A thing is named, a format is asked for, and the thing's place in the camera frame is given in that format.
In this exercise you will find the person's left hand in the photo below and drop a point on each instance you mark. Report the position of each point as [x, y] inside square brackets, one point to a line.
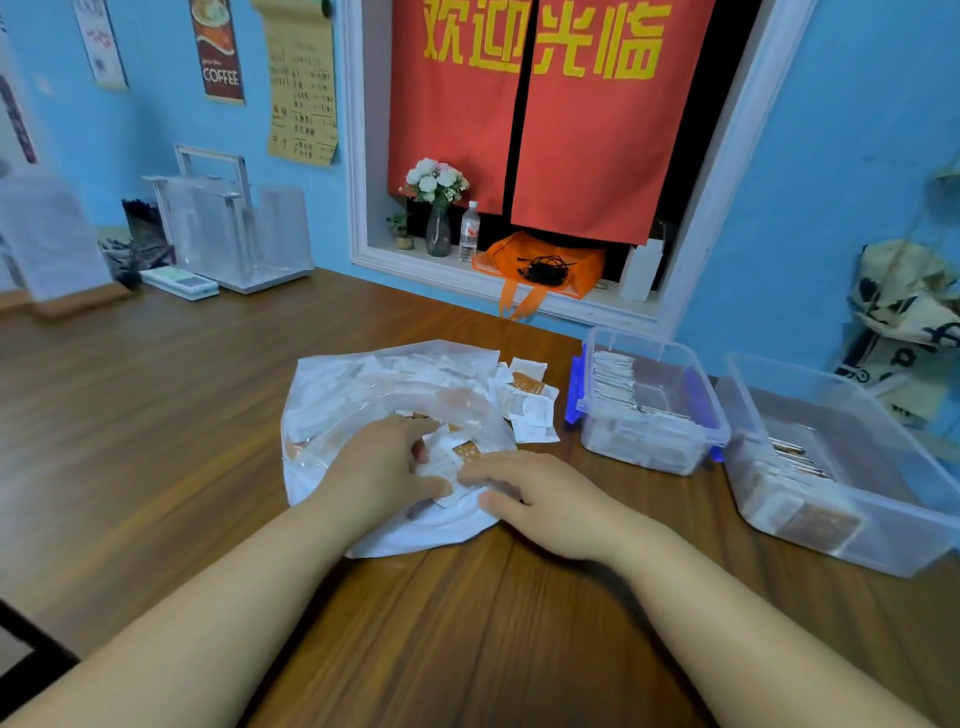
[367, 472]

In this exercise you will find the person's right hand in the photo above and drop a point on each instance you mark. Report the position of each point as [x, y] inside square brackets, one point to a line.
[562, 514]

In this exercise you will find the person's right thumb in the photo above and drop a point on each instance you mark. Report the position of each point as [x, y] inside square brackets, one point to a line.
[506, 511]

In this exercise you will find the person's left thumb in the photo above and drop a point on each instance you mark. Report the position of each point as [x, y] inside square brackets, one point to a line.
[429, 491]

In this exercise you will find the small white sachet packet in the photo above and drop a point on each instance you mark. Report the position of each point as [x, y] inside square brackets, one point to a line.
[448, 471]

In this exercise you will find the person's left forearm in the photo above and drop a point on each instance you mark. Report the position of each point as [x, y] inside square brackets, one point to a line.
[187, 630]

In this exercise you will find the person's right forearm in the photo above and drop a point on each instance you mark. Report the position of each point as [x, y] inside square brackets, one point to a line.
[742, 645]

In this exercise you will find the loose cluster of printed sachets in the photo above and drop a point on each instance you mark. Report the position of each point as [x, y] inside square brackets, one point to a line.
[531, 401]

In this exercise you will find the pile of white sachets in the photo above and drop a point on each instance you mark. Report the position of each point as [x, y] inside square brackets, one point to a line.
[390, 375]

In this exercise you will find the clear plastic bag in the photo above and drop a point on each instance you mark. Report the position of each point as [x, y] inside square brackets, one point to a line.
[352, 390]

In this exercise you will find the clear box with blue latches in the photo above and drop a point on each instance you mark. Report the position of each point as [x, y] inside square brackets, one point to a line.
[652, 420]

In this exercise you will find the row of sachets in box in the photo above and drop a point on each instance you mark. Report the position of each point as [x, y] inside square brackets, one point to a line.
[619, 379]

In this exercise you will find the orange tote bag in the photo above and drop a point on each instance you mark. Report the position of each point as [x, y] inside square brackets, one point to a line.
[510, 262]

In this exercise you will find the glass vase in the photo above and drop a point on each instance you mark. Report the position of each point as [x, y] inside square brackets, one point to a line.
[439, 232]

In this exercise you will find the small potted plant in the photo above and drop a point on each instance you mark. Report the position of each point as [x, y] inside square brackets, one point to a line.
[403, 231]

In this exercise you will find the clear water bottle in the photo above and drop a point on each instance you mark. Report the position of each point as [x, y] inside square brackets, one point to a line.
[469, 232]

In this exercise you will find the white bottle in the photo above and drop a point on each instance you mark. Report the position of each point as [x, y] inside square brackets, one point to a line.
[642, 270]

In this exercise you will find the row of brown sachets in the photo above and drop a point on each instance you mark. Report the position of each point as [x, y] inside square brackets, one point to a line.
[799, 495]

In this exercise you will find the white flower bouquet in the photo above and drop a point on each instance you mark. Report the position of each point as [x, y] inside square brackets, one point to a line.
[435, 180]

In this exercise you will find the white calculator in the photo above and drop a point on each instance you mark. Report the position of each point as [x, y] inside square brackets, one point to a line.
[180, 282]

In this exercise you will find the large clear plastic box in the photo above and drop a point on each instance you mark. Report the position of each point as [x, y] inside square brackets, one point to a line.
[847, 480]

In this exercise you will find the red door curtain panel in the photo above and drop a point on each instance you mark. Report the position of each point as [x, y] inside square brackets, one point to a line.
[600, 135]
[450, 112]

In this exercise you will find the black stirrer holder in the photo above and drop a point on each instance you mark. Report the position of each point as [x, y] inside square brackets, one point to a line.
[142, 240]

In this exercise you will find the yellow paper menu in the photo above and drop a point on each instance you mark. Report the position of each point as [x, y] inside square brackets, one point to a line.
[302, 90]

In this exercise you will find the hanging black white printed bag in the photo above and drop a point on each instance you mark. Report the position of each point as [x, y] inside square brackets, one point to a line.
[907, 322]

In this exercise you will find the acrylic sign stand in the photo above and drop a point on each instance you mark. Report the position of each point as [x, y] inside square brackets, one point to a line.
[49, 240]

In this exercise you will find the coffee poster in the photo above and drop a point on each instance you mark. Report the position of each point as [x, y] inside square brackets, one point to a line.
[217, 49]

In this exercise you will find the white window frame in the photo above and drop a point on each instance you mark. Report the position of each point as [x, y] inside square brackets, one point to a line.
[727, 180]

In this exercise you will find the white wall poster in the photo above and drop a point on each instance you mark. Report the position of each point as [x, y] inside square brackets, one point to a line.
[100, 41]

